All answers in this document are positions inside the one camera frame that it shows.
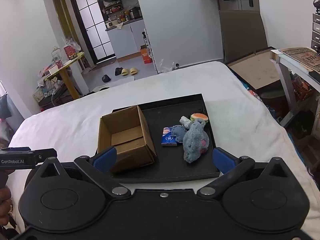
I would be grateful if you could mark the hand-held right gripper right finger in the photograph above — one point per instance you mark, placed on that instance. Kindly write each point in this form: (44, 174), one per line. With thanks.
(223, 162)

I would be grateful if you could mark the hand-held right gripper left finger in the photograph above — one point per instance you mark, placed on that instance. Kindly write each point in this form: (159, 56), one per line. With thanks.
(105, 158)

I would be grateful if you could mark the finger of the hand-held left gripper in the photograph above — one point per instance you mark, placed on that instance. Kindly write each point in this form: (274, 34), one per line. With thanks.
(46, 153)

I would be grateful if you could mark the grey-blue plush toy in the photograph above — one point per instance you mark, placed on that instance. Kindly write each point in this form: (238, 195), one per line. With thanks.
(195, 142)

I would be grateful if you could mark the burger plush toy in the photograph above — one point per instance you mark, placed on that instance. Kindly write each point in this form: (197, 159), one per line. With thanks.
(198, 116)

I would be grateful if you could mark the black tray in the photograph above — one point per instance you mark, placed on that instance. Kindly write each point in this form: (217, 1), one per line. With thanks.
(170, 165)

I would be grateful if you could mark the grey white sock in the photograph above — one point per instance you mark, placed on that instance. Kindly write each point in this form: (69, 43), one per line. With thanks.
(185, 121)

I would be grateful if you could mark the person's left hand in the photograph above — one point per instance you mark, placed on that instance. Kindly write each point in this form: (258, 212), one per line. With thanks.
(4, 201)

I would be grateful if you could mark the white bed blanket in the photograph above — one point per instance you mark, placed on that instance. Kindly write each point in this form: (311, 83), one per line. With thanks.
(75, 120)

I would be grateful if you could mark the dark grey cloth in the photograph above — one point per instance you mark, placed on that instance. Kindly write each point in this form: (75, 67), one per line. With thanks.
(3, 115)

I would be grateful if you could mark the pile of household clutter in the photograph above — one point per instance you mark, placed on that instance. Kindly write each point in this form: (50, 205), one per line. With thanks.
(50, 90)

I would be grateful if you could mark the yellow round table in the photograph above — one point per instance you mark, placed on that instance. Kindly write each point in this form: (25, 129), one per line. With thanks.
(67, 80)

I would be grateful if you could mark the black slipper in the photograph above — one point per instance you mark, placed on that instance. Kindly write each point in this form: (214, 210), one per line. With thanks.
(118, 71)
(106, 78)

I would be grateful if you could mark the yellow slipper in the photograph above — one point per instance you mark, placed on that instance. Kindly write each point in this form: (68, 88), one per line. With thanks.
(124, 72)
(133, 71)

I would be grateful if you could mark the large flat cardboard box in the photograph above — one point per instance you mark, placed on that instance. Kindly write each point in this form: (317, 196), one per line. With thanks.
(257, 70)

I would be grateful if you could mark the glass jar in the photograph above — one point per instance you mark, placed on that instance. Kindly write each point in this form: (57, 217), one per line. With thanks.
(56, 53)

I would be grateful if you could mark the white desk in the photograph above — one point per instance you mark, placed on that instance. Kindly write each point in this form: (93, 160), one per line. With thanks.
(285, 80)

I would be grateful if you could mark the red box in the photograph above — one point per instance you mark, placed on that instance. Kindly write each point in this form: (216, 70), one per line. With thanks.
(70, 52)

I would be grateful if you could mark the orange crate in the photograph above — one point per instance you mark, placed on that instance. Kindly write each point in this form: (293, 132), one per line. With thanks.
(302, 88)

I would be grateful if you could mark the orange cardboard box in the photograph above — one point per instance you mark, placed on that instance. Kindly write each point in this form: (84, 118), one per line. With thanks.
(146, 56)

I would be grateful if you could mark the clear plastic bag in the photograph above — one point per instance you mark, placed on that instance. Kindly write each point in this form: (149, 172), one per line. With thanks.
(166, 66)

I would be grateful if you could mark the white narrow shelf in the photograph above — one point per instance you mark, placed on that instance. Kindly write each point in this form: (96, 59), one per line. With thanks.
(151, 50)

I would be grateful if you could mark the white kitchen cabinet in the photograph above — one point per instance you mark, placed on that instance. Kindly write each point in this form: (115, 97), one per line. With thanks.
(125, 40)

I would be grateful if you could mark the grey upright panel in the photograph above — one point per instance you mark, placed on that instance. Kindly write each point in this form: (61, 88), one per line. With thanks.
(242, 37)

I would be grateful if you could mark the printed desk mat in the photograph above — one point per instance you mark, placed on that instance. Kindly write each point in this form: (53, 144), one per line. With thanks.
(302, 57)

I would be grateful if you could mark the black framed glass door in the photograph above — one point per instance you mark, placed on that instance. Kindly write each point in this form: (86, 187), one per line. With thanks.
(92, 27)

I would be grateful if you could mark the grey drawer unit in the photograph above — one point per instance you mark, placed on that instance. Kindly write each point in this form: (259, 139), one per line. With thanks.
(316, 32)

